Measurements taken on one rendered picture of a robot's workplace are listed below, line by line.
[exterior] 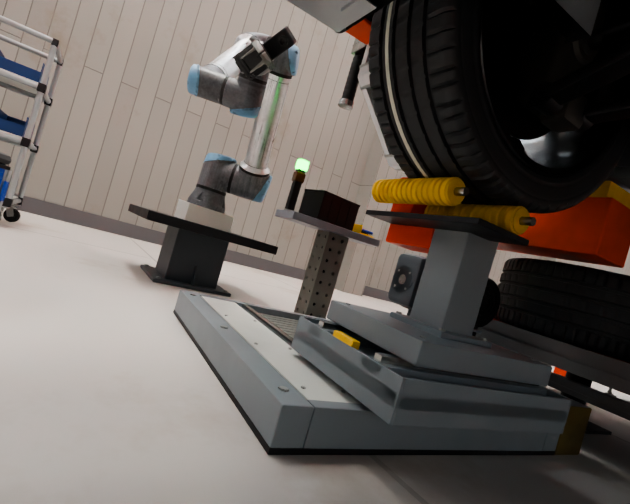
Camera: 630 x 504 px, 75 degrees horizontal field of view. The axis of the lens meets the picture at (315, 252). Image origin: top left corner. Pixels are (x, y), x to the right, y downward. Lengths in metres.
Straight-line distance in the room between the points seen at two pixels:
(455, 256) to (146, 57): 3.57
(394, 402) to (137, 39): 3.82
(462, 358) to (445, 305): 0.14
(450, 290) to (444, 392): 0.24
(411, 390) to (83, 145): 3.57
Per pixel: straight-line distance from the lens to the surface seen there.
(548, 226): 1.39
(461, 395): 0.78
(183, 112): 4.10
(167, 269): 1.99
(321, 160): 4.63
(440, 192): 0.86
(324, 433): 0.73
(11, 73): 2.68
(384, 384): 0.70
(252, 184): 2.02
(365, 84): 1.03
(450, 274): 0.90
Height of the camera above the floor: 0.31
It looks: level
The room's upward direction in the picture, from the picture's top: 16 degrees clockwise
